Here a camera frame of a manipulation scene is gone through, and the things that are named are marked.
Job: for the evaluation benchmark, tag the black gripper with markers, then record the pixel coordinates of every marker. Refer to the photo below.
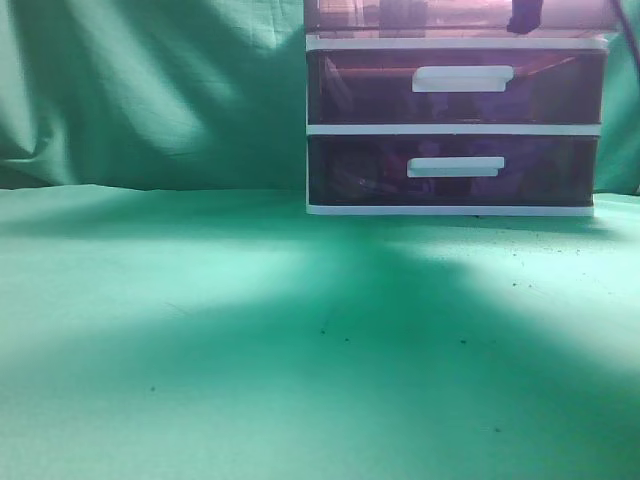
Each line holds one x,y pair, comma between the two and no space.
525,16

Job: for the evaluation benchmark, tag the purple translucent drawer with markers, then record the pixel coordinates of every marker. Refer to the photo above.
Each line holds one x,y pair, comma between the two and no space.
451,86
447,170
418,18

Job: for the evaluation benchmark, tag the green cloth backdrop and cover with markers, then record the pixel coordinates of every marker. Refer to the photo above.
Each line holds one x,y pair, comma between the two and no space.
170,311

